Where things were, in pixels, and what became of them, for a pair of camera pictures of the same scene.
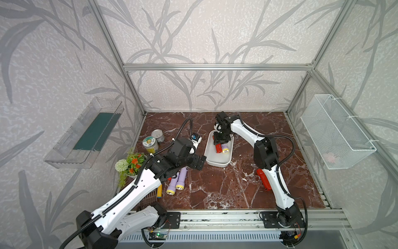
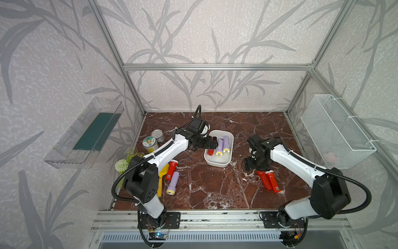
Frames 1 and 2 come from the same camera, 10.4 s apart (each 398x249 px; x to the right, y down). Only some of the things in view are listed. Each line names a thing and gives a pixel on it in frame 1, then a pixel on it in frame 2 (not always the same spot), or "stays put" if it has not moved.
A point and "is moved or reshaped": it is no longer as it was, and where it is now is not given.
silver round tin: (158, 135) stays put
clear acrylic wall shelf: (77, 148) stays put
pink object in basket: (330, 157) stays put
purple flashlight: (180, 183) to (219, 146)
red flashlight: (263, 179) is moved or reshaped
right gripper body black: (221, 136) to (255, 163)
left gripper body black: (190, 161) to (201, 142)
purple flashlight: (225, 148) stays put
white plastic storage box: (218, 160) stays put
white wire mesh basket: (338, 141) stays put
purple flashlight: (171, 188) stays put
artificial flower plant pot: (131, 167) stays put
